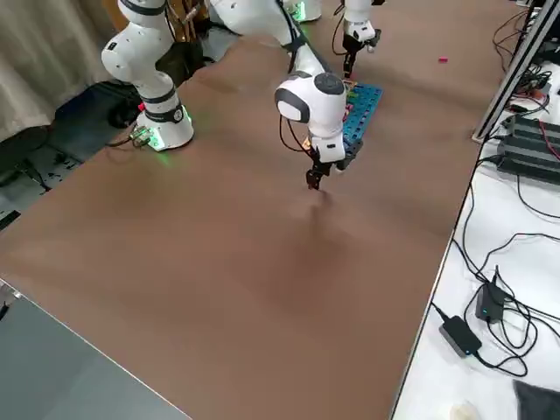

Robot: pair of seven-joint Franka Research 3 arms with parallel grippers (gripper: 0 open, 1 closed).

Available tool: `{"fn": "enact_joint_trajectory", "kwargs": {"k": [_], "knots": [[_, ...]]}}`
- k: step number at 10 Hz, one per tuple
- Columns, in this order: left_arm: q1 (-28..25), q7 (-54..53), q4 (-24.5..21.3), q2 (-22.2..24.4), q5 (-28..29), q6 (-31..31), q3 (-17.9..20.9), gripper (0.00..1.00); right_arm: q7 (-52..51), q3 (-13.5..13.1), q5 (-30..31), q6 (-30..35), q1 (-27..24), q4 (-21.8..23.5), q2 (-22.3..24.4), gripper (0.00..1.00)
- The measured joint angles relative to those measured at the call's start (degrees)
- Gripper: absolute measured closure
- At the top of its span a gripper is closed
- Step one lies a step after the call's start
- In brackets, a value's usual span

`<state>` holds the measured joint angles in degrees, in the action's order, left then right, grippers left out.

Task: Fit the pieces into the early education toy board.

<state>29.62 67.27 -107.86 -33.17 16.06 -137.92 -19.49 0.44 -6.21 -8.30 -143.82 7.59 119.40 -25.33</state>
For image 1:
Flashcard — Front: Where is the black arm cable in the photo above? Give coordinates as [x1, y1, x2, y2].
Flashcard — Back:
[331, 0, 347, 56]
[274, 0, 312, 154]

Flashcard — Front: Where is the black adapter with blue light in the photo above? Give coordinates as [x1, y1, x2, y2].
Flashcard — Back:
[474, 279, 508, 325]

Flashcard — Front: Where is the black finned power supply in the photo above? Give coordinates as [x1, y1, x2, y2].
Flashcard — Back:
[495, 114, 560, 185]

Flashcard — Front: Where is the black power brick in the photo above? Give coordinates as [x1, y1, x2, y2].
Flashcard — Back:
[438, 314, 484, 359]

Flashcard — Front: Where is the colourful wooden toy board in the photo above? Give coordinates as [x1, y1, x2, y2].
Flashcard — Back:
[303, 80, 385, 157]

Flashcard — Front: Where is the grey cloth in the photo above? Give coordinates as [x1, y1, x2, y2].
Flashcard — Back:
[511, 379, 560, 420]

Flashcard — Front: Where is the cream round object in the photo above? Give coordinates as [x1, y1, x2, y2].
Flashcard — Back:
[450, 400, 478, 420]

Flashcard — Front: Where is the aluminium frame post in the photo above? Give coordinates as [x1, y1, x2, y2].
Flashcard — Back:
[471, 0, 560, 142]

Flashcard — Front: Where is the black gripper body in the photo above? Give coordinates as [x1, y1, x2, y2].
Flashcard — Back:
[341, 34, 364, 57]
[306, 147, 337, 177]

